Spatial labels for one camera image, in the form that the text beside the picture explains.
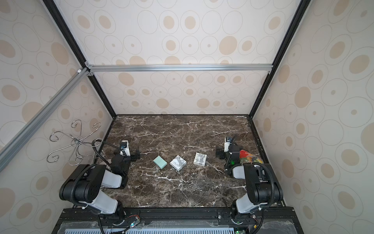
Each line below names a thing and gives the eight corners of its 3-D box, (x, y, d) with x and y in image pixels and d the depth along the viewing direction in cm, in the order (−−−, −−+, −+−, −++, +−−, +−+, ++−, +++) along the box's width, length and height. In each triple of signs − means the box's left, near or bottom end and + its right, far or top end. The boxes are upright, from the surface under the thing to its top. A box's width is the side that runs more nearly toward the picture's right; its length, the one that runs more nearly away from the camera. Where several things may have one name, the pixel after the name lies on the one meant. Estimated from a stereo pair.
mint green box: (153, 161, 96) (153, 159, 94) (159, 156, 98) (159, 154, 96) (161, 169, 93) (160, 167, 90) (167, 164, 95) (167, 162, 93)
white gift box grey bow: (170, 165, 94) (170, 162, 91) (178, 157, 98) (178, 154, 94) (178, 172, 91) (178, 169, 88) (186, 163, 95) (186, 160, 91)
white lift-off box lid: (193, 164, 95) (193, 161, 91) (195, 155, 99) (195, 151, 96) (204, 167, 93) (205, 164, 90) (206, 157, 98) (207, 154, 94)
